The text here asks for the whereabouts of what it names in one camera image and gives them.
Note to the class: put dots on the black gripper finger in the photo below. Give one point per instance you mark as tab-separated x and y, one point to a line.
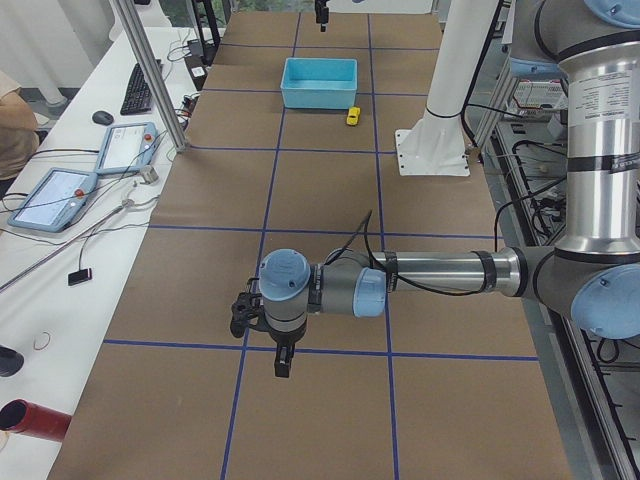
282	361

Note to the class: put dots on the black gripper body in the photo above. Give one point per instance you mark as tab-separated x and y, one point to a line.
284	340

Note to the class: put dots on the yellow beetle toy car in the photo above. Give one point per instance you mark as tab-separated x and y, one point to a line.
353	116

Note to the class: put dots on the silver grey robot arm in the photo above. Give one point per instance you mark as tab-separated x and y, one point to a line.
590	275

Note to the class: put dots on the long metal rod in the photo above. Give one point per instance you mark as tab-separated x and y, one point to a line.
125	204

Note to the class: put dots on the small black sensor box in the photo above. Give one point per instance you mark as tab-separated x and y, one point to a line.
79	276

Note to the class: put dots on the small silver metal block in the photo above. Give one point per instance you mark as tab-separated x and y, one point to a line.
148	174

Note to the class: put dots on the far blue teach pendant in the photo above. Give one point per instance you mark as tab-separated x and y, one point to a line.
127	148

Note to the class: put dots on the blue teach pendant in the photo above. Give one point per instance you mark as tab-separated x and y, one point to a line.
127	148
55	200

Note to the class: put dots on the light blue plastic bin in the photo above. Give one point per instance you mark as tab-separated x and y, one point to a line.
319	83

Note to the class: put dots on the near blue teach pendant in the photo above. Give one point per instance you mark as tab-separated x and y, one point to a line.
55	200

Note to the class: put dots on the red cylinder tube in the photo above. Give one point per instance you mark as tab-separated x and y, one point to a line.
22	417

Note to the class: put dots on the black keyboard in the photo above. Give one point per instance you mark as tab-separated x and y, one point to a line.
138	97

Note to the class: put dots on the dark grey computer mouse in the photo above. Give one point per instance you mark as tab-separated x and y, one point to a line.
102	117

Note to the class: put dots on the black power adapter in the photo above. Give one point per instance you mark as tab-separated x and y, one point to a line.
195	47

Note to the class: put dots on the person in beige shirt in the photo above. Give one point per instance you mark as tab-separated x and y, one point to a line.
19	140

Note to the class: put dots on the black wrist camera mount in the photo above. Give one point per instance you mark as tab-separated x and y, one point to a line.
248	311

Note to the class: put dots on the aluminium frame post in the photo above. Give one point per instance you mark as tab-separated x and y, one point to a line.
144	55

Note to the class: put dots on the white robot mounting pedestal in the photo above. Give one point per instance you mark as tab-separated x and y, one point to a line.
435	146

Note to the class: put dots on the black overhead camera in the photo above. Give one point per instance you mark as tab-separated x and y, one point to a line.
321	14

